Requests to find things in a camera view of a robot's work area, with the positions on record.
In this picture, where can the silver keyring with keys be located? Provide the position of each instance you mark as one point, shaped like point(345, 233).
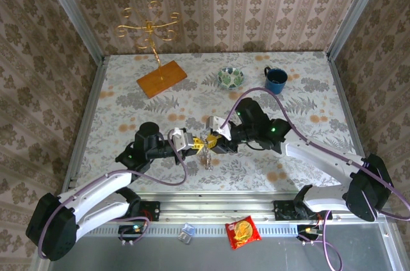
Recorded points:
point(206, 160)

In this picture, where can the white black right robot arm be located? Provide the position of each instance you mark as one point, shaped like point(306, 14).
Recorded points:
point(320, 155)

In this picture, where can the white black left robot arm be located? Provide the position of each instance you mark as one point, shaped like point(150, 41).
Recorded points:
point(96, 187)

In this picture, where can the dark blue mug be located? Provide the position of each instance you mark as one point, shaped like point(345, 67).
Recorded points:
point(275, 83)

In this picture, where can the leaf pattern bowl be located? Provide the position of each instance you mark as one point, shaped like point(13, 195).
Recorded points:
point(230, 78)

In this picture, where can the gold jewelry stand wooden base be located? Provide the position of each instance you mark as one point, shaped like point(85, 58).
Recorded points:
point(163, 78)

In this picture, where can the clear plastic packet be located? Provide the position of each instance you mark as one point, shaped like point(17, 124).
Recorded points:
point(186, 233)

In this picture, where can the small circuit board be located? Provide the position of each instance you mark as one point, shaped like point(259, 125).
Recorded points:
point(307, 230)
point(133, 229)

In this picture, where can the red snack packet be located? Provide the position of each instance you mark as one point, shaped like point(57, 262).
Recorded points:
point(243, 232)

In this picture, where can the grey metal shelf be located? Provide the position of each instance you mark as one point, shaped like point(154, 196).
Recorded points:
point(205, 255)

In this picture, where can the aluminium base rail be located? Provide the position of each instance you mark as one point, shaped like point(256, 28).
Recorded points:
point(218, 210)

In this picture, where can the aluminium table side rail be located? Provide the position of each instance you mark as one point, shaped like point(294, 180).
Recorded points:
point(349, 107)
point(86, 117)

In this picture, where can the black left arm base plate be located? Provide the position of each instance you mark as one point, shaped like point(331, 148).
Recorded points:
point(152, 210)

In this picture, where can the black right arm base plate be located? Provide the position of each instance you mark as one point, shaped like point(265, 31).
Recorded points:
point(285, 211)

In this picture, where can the aluminium frame post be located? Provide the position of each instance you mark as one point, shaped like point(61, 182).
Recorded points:
point(355, 11)
point(73, 11)

